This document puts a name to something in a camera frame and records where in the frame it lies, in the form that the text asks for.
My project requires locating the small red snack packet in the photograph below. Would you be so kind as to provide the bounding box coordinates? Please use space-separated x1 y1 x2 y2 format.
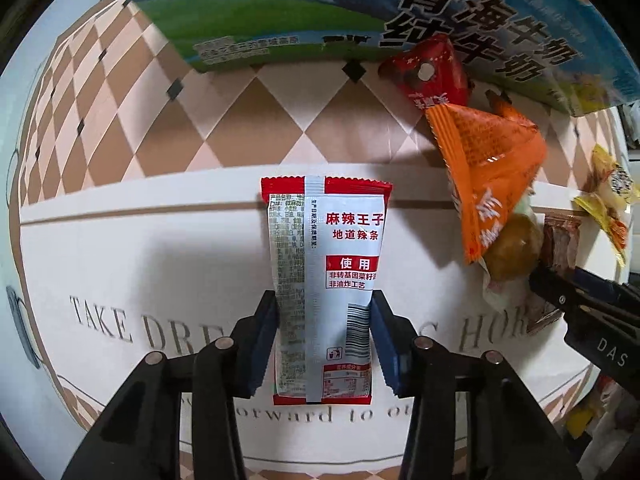
377 34 473 111

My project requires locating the brown and red snack packet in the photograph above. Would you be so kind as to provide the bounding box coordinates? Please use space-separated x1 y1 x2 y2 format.
527 214 583 336

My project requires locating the orange triangular snack packet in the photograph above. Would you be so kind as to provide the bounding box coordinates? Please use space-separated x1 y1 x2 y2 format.
425 92 548 267

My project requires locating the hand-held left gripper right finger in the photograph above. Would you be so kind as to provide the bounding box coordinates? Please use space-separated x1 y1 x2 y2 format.
369 290 584 480

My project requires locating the checkered tablecloth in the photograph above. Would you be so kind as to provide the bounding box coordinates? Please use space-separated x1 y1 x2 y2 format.
7 0 631 480

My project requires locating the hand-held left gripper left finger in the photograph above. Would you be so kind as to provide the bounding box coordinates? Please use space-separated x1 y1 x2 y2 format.
60 290 279 480

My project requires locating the clear packet with brown egg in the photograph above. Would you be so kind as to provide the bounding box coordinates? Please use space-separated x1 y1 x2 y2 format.
480 195 546 311

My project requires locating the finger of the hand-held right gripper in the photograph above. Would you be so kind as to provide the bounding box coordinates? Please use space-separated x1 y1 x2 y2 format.
575 267 640 306
529 265 601 313

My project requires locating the red and white snack packet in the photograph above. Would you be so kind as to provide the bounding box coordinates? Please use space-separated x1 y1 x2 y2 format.
260 175 394 406

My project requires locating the yellow snack packet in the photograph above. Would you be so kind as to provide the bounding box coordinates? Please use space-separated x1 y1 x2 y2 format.
572 144 636 266

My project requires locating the cardboard box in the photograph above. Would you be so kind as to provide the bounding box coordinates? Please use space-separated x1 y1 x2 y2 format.
97 0 640 118

